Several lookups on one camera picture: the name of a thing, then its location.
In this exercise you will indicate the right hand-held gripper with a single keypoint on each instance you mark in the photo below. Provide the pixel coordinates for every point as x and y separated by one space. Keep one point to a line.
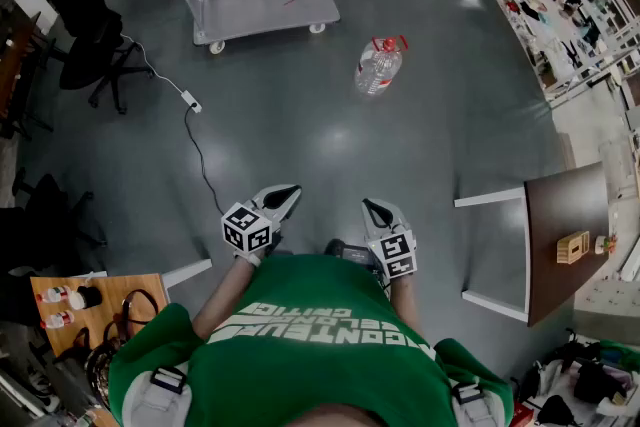
397 252

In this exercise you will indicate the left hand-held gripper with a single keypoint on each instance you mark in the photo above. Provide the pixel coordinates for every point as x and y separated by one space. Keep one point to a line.
247 227

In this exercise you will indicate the clear water jug red handle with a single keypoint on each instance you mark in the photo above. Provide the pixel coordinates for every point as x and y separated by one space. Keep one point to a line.
377 70

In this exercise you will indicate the person's left forearm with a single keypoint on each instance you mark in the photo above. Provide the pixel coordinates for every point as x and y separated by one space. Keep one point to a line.
225 300

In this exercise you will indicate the person's right forearm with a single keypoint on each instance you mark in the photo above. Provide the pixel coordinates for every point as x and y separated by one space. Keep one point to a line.
406 305

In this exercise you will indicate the black chest-mounted monitor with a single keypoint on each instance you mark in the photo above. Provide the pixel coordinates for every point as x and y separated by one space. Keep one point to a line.
357 257

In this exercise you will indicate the person's left black shoe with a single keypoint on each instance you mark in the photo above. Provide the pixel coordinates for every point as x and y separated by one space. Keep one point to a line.
334 246

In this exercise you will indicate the white power strip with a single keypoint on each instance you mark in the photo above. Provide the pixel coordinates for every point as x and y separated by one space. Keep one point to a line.
191 101

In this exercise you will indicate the person's green printed t-shirt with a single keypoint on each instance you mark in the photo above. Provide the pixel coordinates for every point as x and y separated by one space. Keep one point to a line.
310 365

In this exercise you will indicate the dark brown white-legged table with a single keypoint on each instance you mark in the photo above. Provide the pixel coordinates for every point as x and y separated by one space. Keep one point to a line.
565 215

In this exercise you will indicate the small wooden box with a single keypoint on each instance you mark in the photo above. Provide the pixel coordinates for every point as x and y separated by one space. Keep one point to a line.
572 247

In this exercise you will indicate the light wooden table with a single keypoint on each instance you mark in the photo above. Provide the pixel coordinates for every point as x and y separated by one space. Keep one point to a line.
110 310

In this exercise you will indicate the black and white jar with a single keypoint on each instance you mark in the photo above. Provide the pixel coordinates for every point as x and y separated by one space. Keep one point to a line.
89 297

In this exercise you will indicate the small colourful figurine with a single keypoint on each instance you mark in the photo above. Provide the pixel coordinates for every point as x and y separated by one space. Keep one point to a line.
605 245

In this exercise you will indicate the black office chair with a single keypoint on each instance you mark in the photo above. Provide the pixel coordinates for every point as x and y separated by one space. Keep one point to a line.
90 15
45 210

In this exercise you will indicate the dark bag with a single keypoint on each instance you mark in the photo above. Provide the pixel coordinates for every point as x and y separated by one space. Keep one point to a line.
100 365

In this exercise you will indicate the white bottle with red label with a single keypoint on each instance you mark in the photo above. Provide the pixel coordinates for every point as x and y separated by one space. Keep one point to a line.
52 295
57 320

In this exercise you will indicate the red box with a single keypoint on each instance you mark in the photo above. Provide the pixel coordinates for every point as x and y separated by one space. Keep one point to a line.
522 415

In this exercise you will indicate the pile of clothes and bags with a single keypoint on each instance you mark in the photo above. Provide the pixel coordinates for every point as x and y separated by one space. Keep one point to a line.
585 380

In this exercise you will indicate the white shelving rack with goods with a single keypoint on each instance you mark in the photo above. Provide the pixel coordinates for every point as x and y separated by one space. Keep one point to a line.
560 5

